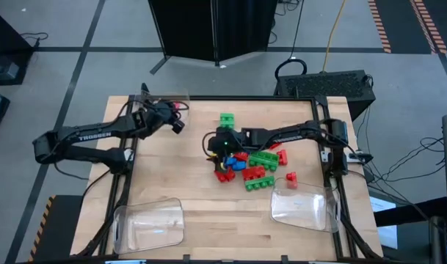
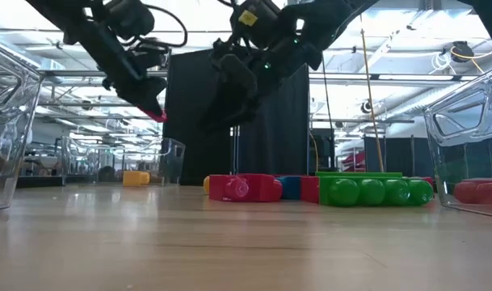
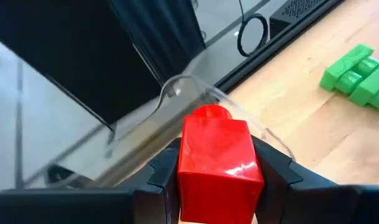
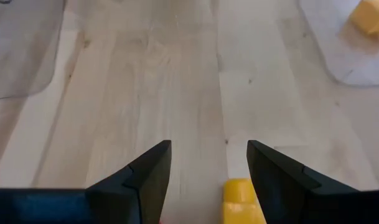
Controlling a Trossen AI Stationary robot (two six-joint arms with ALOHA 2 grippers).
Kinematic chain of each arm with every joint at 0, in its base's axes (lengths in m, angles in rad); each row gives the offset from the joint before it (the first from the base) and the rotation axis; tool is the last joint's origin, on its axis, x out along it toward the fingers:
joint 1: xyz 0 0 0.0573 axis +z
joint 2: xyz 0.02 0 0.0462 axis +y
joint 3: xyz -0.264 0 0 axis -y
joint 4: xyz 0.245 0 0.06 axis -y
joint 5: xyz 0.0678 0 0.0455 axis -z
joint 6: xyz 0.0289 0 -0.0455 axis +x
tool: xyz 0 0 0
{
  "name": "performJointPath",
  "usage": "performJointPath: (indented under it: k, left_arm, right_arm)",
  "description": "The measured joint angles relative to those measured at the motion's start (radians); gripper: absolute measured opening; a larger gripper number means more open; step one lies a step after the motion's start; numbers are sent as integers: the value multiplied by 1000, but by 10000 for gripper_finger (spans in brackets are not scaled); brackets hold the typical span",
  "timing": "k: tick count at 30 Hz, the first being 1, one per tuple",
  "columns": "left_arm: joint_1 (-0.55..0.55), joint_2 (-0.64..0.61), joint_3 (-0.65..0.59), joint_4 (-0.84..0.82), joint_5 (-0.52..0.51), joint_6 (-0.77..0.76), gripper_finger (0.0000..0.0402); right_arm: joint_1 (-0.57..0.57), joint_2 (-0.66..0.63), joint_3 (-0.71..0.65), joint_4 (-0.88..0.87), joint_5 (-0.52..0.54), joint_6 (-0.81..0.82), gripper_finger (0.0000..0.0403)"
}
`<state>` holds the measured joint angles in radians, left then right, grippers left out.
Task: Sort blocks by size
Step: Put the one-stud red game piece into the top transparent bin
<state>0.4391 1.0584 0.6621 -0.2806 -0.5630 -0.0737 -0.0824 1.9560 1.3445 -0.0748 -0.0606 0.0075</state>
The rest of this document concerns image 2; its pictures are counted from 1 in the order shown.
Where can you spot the large red block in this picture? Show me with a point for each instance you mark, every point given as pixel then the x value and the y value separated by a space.
pixel 310 190

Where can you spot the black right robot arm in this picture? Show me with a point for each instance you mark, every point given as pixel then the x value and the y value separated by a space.
pixel 330 16

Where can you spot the clear plastic bin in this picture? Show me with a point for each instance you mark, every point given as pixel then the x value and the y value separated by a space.
pixel 169 161
pixel 11 121
pixel 463 121

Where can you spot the black room divider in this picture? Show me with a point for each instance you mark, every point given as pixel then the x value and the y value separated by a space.
pixel 399 157

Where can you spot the wide large green block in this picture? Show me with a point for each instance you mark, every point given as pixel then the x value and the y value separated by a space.
pixel 358 174

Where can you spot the black partition panel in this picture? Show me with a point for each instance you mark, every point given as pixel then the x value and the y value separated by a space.
pixel 189 141

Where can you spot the small blue one-stud block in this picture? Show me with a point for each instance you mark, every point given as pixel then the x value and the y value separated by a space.
pixel 290 188

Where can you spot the round black ceiling fixture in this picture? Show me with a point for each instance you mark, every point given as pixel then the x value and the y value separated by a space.
pixel 366 107

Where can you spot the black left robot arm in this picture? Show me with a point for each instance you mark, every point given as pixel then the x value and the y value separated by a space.
pixel 88 32

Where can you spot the small yellow one-stud block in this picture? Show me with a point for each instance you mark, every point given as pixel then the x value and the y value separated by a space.
pixel 206 185
pixel 134 178

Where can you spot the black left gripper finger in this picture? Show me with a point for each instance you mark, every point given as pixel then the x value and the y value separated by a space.
pixel 128 89
pixel 154 93

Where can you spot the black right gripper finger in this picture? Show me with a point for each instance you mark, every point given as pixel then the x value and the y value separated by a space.
pixel 262 107
pixel 233 101

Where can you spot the small red one-stud block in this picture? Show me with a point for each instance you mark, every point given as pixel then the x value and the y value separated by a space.
pixel 156 117
pixel 229 188

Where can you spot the long green four-stud block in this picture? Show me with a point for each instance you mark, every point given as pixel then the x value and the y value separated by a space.
pixel 371 192

